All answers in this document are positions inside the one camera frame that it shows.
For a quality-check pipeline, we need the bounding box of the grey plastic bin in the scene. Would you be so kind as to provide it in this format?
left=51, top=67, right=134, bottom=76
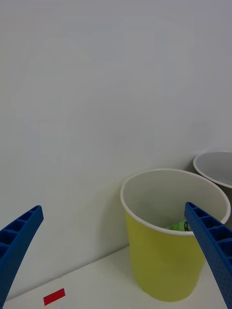
left=193, top=150, right=232, bottom=213

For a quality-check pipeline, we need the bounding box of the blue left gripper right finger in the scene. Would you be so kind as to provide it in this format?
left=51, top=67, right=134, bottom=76
left=184, top=201, right=232, bottom=309

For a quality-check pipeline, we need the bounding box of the yellow-green plastic bin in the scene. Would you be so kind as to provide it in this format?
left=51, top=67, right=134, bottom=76
left=120, top=168, right=232, bottom=302

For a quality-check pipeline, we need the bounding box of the green drink can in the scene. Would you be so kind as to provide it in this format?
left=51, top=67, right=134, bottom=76
left=166, top=218, right=193, bottom=232

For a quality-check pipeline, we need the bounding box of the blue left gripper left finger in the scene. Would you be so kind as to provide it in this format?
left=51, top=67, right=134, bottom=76
left=0, top=205, right=44, bottom=304

